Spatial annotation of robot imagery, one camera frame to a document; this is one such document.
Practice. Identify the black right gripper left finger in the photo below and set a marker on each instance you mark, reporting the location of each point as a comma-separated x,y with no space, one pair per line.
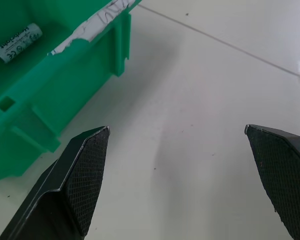
72,190

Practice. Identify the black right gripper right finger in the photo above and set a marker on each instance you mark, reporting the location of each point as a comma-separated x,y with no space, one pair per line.
285,175

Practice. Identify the green plastic bin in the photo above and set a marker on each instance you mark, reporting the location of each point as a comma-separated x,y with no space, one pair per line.
65,75

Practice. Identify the white cylindrical battery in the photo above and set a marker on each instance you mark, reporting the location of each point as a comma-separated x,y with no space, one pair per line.
17,43

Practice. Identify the torn white paper label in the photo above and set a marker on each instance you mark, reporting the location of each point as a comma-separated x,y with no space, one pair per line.
95,25

